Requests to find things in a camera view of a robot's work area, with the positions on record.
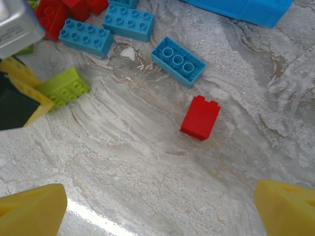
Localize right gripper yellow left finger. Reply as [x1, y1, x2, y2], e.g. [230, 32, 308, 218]
[0, 183, 68, 236]

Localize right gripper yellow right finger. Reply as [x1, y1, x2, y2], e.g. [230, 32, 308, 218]
[254, 179, 315, 236]

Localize small red lego brick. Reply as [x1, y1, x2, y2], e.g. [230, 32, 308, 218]
[180, 95, 221, 142]

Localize blue three-compartment plastic bin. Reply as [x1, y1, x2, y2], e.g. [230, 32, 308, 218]
[179, 0, 295, 30]

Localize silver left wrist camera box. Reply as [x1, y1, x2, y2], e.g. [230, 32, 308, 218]
[0, 0, 47, 59]

